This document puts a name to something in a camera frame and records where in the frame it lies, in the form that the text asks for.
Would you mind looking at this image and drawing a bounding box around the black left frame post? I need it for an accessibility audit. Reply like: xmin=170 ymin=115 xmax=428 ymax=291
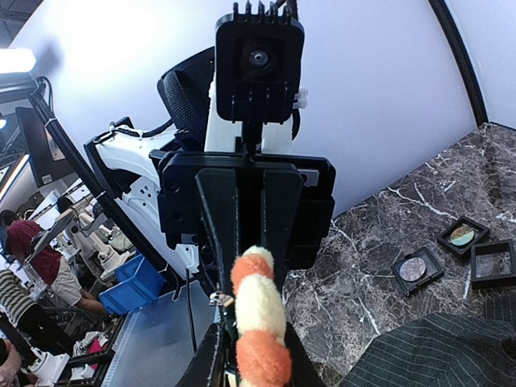
xmin=428 ymin=0 xmax=489 ymax=127

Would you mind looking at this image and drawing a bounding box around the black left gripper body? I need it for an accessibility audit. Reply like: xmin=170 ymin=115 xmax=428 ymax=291
xmin=152 ymin=152 xmax=335 ymax=270

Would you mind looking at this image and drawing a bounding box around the black square box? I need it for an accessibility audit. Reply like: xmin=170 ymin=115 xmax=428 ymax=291
xmin=391 ymin=247 xmax=444 ymax=297
xmin=471 ymin=239 xmax=515 ymax=290
xmin=437 ymin=216 xmax=490 ymax=261

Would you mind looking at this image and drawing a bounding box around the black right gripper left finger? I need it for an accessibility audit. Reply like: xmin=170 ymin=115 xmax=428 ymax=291
xmin=183 ymin=323 xmax=228 ymax=387

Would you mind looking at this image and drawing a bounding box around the blue plastic bin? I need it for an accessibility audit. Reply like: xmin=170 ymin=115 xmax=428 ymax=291
xmin=99 ymin=254 xmax=165 ymax=314

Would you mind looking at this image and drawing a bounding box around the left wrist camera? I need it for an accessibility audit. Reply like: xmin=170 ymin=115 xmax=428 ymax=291
xmin=204 ymin=1 xmax=306 ymax=155

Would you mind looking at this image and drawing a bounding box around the dark pinstriped garment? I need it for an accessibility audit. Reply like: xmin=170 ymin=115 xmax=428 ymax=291
xmin=341 ymin=293 xmax=515 ymax=386

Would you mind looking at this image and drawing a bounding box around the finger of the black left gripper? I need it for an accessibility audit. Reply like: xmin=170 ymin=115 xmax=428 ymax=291
xmin=194 ymin=168 xmax=239 ymax=297
xmin=261 ymin=169 xmax=303 ymax=278

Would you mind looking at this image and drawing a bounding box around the black square box right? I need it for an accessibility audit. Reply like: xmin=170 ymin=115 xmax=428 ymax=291
xmin=471 ymin=239 xmax=515 ymax=290

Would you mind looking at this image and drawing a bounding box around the black square box rear left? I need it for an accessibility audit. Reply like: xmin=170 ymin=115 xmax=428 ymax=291
xmin=437 ymin=216 xmax=490 ymax=261

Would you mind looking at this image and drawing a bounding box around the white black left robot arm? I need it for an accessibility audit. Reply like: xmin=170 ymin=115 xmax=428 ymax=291
xmin=85 ymin=48 xmax=335 ymax=293

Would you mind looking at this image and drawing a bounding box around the black square box front left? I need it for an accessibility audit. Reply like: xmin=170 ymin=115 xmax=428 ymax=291
xmin=391 ymin=247 xmax=444 ymax=297

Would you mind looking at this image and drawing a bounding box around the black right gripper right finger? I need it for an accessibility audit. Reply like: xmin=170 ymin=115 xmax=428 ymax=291
xmin=285 ymin=322 xmax=325 ymax=387

